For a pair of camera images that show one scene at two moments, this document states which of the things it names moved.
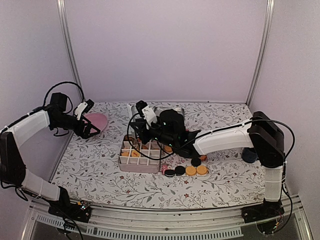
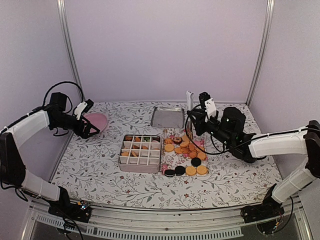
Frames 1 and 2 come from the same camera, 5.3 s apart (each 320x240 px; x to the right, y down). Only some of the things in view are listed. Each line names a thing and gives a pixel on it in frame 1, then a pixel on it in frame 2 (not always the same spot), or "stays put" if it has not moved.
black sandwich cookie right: [179, 170] stays put
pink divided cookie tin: [135, 156] stays put
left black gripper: [80, 132] stays put
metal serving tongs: [132, 113] -> [190, 106]
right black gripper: [141, 127] -> [198, 124]
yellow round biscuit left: [190, 171] stays put
